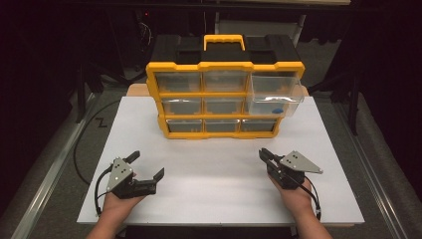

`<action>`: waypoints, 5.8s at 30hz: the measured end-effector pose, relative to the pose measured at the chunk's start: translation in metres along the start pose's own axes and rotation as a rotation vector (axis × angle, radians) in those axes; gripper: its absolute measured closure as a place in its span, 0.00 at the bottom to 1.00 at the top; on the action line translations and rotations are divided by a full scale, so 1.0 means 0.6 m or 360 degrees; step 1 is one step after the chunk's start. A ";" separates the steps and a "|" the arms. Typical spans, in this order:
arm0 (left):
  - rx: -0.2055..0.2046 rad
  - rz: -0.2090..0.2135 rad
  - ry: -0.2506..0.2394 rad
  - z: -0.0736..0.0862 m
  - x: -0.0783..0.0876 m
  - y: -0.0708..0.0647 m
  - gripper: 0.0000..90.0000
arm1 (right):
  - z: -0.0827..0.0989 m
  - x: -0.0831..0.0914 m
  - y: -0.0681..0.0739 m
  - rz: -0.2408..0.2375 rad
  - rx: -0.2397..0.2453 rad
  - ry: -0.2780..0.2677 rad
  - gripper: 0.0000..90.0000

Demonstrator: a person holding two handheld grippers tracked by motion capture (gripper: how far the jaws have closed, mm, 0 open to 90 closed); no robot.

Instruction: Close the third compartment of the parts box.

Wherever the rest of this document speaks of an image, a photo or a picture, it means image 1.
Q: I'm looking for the right hand-held gripper black cable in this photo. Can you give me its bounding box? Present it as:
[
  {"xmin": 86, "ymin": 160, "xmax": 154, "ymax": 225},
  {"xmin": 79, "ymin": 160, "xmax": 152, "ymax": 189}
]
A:
[{"xmin": 300, "ymin": 175, "xmax": 322, "ymax": 221}]

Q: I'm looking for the aluminium floor rail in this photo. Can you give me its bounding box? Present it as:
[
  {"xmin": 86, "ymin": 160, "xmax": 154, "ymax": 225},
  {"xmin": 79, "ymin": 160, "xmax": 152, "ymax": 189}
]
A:
[
  {"xmin": 331, "ymin": 99, "xmax": 412, "ymax": 239},
  {"xmin": 9, "ymin": 94, "xmax": 101, "ymax": 239}
]

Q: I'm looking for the yellow black drawer organizer cabinet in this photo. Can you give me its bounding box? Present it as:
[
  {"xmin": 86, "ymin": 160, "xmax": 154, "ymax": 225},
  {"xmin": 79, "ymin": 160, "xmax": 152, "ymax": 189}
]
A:
[{"xmin": 145, "ymin": 34, "xmax": 306, "ymax": 140}]

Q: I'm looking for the long black floor cable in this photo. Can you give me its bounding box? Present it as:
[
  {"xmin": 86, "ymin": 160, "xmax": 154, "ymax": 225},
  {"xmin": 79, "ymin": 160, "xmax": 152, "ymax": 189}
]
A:
[{"xmin": 73, "ymin": 99, "xmax": 122, "ymax": 187}]

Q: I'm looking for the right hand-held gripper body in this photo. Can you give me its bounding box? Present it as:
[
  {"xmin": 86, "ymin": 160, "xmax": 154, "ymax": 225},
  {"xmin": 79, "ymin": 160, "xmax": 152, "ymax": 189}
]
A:
[{"xmin": 267, "ymin": 150, "xmax": 324, "ymax": 191}]

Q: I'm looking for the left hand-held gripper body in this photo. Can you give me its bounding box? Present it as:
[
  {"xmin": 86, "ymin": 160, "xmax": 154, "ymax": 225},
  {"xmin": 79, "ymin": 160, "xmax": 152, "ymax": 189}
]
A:
[{"xmin": 105, "ymin": 157, "xmax": 157, "ymax": 199}]

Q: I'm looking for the bundle of thin wires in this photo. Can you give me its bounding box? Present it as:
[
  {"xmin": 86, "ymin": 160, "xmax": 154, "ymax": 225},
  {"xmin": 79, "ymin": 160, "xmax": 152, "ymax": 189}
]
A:
[{"xmin": 137, "ymin": 20, "xmax": 154, "ymax": 49}]

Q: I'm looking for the person's left hand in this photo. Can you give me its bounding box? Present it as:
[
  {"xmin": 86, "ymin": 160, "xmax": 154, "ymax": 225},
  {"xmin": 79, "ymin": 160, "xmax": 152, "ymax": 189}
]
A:
[{"xmin": 101, "ymin": 192, "xmax": 146, "ymax": 220}]

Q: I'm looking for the black metal stand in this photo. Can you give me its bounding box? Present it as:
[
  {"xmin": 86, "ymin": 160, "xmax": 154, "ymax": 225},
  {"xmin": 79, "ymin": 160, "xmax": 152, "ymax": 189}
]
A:
[
  {"xmin": 74, "ymin": 61, "xmax": 105, "ymax": 124},
  {"xmin": 308, "ymin": 66, "xmax": 363, "ymax": 136}
]

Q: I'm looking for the tan wooden board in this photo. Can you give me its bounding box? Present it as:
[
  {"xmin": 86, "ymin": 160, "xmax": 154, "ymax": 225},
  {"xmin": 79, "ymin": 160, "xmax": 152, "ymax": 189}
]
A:
[{"xmin": 126, "ymin": 83, "xmax": 310, "ymax": 98}]

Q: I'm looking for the person's right hand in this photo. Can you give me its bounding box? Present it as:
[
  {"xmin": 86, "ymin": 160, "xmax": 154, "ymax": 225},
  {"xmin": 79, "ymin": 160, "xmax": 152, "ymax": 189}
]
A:
[{"xmin": 270, "ymin": 175, "xmax": 315, "ymax": 215}]

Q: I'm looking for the left hand-held gripper black cable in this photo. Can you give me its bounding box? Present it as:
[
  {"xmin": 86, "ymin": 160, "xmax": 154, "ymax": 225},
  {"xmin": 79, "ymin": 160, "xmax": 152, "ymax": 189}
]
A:
[{"xmin": 94, "ymin": 165, "xmax": 113, "ymax": 217}]

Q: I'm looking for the yellow clear-lid organizer case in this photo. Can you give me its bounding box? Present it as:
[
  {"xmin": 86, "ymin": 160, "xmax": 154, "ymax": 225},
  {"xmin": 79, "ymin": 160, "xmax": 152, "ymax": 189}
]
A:
[{"xmin": 154, "ymin": 71, "xmax": 277, "ymax": 133}]

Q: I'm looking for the hand-held gripper black cable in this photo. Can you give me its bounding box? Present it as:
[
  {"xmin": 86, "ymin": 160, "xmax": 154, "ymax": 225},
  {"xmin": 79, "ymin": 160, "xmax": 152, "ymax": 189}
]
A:
[
  {"xmin": 94, "ymin": 165, "xmax": 113, "ymax": 217},
  {"xmin": 300, "ymin": 175, "xmax": 322, "ymax": 221}
]

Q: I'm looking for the clear drawer with blue wheel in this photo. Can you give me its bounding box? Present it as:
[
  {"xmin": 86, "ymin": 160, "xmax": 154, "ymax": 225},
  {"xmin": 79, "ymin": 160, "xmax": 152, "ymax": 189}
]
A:
[{"xmin": 246, "ymin": 74, "xmax": 305, "ymax": 119}]

